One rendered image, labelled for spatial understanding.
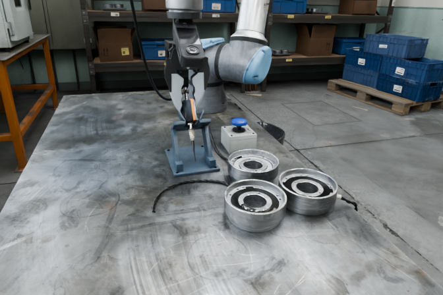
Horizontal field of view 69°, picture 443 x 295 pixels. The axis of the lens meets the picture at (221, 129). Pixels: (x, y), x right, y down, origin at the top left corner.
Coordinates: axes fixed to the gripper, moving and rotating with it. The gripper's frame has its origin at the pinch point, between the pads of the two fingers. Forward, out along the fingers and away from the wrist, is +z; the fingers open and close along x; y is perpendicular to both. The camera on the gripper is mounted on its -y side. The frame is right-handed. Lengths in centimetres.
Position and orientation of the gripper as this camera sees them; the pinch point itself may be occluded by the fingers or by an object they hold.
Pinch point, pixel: (188, 107)
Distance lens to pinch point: 71.9
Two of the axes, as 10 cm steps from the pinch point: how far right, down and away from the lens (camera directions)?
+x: -9.5, 0.9, -3.0
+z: -0.2, 9.3, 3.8
